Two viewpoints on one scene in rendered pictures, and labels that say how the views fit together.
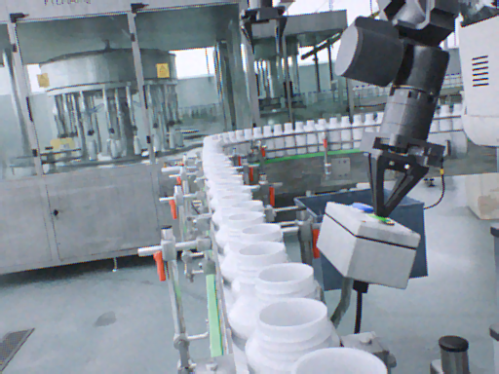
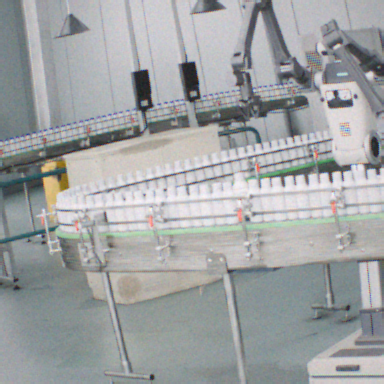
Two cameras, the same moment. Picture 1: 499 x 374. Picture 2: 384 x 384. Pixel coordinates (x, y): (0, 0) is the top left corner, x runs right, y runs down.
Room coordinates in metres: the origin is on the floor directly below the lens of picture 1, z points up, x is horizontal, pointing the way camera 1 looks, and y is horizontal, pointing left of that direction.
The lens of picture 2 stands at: (-1.81, 3.47, 1.62)
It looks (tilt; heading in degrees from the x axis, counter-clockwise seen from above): 6 degrees down; 314
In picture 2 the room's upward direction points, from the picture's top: 10 degrees counter-clockwise
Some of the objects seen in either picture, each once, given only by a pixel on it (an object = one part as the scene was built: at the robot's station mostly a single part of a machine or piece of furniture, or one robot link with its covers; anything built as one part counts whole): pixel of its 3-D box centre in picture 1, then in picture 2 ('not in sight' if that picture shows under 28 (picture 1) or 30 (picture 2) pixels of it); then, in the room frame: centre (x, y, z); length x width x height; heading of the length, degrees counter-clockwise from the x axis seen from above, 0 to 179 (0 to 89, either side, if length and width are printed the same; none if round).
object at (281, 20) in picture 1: (271, 32); (252, 108); (1.25, -0.10, 1.44); 0.07 x 0.07 x 0.09; 6
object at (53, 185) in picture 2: not in sight; (58, 179); (10.08, -6.16, 0.55); 0.40 x 0.38 x 1.10; 95
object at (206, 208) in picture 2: not in sight; (207, 205); (1.42, 0.09, 1.08); 0.06 x 0.06 x 0.17
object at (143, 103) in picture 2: not in sight; (140, 91); (5.92, -3.99, 1.55); 0.17 x 0.15 x 0.42; 77
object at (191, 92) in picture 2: not in sight; (188, 82); (5.80, -4.52, 1.55); 0.17 x 0.15 x 0.42; 77
